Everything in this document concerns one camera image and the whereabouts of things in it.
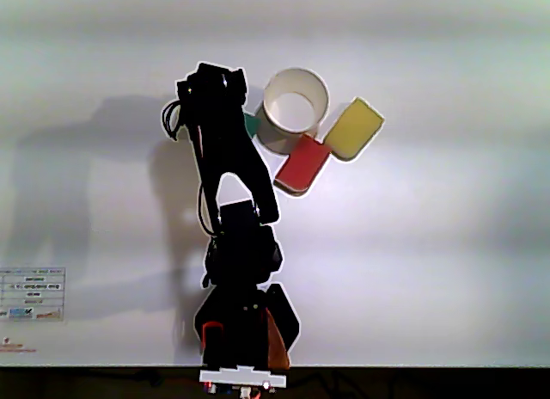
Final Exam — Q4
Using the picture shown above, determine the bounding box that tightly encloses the green and white sponge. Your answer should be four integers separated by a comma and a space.
243, 111, 263, 140

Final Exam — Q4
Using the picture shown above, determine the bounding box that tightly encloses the white paper cup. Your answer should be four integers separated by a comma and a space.
254, 67, 332, 156

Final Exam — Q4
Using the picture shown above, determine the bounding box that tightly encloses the red and white sponge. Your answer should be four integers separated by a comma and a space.
272, 133, 333, 199

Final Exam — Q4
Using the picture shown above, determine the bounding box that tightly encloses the yellow sponge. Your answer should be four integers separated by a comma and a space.
321, 96, 386, 163

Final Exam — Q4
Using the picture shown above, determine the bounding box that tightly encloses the black table clamp block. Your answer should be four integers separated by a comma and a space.
264, 282, 302, 358

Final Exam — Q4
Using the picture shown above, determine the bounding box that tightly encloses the orange clamp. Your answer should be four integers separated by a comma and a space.
200, 321, 225, 347
265, 307, 292, 371

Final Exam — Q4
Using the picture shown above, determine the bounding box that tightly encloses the printed label sheet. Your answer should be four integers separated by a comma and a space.
0, 267, 67, 323

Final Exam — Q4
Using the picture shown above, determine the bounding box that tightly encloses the white controller board holder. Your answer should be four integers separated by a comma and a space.
199, 365, 288, 390

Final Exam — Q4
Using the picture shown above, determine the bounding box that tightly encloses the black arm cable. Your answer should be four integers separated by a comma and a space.
161, 98, 183, 143

